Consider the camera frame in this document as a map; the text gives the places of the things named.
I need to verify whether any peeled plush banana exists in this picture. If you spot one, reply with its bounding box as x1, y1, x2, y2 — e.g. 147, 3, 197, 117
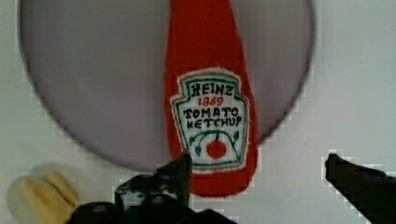
7, 163, 82, 224

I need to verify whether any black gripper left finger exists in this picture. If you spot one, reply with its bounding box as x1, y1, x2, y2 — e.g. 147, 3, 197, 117
65, 153, 237, 224

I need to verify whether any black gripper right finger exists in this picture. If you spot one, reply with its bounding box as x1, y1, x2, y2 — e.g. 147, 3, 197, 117
325, 153, 396, 224

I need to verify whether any round grey plate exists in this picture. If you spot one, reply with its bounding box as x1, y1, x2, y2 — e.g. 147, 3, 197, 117
17, 0, 315, 171

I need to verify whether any red plush ketchup bottle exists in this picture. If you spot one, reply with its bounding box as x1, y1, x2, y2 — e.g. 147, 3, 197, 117
164, 0, 258, 198

